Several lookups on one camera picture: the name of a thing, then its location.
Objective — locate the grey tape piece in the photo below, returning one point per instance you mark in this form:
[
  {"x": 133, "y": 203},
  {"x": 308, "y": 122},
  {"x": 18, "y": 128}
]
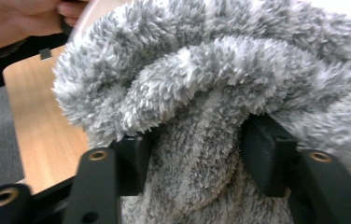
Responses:
[{"x": 45, "y": 53}]

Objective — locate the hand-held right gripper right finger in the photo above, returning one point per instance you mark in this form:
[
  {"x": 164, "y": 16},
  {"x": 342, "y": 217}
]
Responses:
[{"x": 313, "y": 186}]

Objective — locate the grey fluffy cloth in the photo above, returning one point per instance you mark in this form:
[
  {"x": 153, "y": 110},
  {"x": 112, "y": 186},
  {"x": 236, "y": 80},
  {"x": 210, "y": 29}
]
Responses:
[{"x": 195, "y": 62}]

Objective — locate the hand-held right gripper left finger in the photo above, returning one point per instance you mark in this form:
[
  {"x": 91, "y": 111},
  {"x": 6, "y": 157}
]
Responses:
[{"x": 102, "y": 180}]

